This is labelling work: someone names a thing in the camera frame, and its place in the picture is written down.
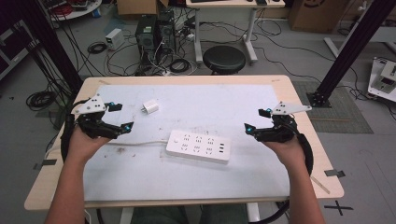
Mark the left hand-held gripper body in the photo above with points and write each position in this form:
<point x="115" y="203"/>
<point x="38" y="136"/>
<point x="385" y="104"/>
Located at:
<point x="90" y="107"/>

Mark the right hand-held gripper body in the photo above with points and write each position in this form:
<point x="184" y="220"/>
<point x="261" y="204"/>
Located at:
<point x="281" y="129"/>

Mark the white charger plug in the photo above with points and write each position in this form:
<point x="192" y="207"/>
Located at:
<point x="151" y="106"/>

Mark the person's right hand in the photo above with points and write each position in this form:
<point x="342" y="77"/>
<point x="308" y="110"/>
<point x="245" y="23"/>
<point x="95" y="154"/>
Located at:
<point x="288" y="152"/>

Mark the person's left hand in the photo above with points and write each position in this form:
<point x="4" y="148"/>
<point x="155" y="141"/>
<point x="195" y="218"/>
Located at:
<point x="81" y="144"/>

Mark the grey floor mat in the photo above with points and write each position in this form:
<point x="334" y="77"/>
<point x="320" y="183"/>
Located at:
<point x="339" y="112"/>

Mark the white floor power strip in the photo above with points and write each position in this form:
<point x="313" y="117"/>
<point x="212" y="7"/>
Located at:
<point x="166" y="73"/>

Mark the black round stool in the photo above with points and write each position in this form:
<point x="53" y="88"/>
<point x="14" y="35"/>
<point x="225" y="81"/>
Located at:
<point x="224" y="59"/>

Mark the white power supply box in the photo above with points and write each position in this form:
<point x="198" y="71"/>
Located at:
<point x="114" y="39"/>

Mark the grey tape piece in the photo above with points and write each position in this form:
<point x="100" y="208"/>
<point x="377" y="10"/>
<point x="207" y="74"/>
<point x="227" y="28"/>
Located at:
<point x="334" y="173"/>
<point x="46" y="163"/>

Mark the black computer tower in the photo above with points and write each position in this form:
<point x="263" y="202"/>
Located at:
<point x="166" y="31"/>
<point x="146" y="37"/>

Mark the white table mat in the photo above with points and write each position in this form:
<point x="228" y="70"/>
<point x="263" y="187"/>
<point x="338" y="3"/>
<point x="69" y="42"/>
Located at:
<point x="186" y="180"/>

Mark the white table leg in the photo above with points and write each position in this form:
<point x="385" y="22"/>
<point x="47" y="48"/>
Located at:
<point x="126" y="216"/>
<point x="253" y="213"/>

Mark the round white table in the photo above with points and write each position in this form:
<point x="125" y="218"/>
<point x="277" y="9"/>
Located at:
<point x="77" y="11"/>

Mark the person's legs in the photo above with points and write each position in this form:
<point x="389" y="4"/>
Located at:
<point x="190" y="216"/>

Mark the large cardboard box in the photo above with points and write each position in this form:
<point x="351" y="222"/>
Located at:
<point x="317" y="15"/>

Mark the white desk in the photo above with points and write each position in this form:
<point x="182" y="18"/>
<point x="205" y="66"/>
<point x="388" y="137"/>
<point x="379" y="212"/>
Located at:
<point x="236" y="3"/>

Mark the white machine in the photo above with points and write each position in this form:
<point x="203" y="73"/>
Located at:
<point x="383" y="79"/>

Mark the black metal post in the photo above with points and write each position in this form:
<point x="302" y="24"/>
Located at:
<point x="351" y="49"/>
<point x="53" y="46"/>

